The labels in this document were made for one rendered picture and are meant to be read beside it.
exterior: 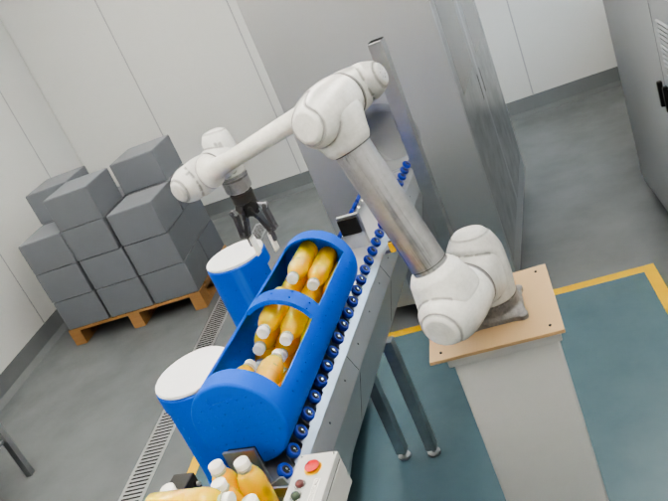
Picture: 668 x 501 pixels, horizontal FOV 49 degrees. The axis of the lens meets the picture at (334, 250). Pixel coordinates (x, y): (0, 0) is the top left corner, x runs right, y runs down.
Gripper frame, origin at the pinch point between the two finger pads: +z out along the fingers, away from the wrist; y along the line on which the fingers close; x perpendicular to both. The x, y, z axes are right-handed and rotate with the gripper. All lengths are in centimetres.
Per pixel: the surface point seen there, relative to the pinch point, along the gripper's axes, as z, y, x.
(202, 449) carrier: 52, 34, 36
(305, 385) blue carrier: 26, -18, 45
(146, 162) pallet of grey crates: 23, 212, -262
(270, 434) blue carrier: 28, -12, 62
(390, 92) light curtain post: -17, -35, -80
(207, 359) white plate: 29.5, 30.1, 16.9
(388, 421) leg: 110, 2, -36
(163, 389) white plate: 30, 41, 30
